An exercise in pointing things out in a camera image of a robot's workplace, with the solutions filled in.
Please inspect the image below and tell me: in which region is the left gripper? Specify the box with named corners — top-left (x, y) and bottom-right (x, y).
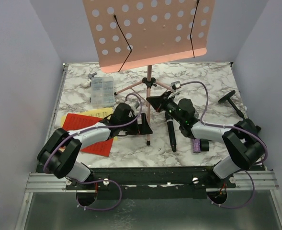
top-left (120, 113), bottom-right (152, 135)

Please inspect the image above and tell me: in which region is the red sheet music page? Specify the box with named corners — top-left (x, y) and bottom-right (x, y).
top-left (63, 119), bottom-right (113, 157)

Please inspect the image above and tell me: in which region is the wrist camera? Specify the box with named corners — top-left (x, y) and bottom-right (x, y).
top-left (170, 81), bottom-right (181, 92)
top-left (128, 101), bottom-right (140, 117)

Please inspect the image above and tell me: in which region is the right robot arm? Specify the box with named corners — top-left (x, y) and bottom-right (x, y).
top-left (147, 91), bottom-right (265, 188)

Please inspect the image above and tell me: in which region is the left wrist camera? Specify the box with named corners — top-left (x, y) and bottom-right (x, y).
top-left (128, 101), bottom-right (140, 117)

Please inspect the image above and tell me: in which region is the pink music stand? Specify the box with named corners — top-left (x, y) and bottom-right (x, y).
top-left (82, 0), bottom-right (215, 146)

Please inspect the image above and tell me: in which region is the purple glitter microphone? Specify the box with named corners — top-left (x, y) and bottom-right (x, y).
top-left (192, 139), bottom-right (201, 153)

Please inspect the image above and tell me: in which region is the black microphone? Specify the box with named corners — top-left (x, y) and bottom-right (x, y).
top-left (165, 113), bottom-right (177, 152)

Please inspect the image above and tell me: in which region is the aluminium frame rail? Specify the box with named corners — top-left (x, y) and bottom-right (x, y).
top-left (26, 166), bottom-right (279, 199)

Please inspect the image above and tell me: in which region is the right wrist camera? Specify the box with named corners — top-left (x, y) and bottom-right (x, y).
top-left (170, 81), bottom-right (181, 92)

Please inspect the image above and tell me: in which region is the clear plastic parts box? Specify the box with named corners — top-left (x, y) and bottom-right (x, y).
top-left (90, 76), bottom-right (115, 108)

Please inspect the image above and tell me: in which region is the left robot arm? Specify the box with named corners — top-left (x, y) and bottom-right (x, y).
top-left (37, 103), bottom-right (153, 189)

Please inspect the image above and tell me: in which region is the white and grey small fitting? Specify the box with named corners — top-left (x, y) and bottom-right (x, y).
top-left (81, 72), bottom-right (97, 88)

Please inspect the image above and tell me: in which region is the black microphone stand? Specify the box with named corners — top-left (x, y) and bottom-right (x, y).
top-left (199, 90), bottom-right (262, 152)

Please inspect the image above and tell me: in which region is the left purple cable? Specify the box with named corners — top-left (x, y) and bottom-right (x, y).
top-left (43, 93), bottom-right (143, 211)

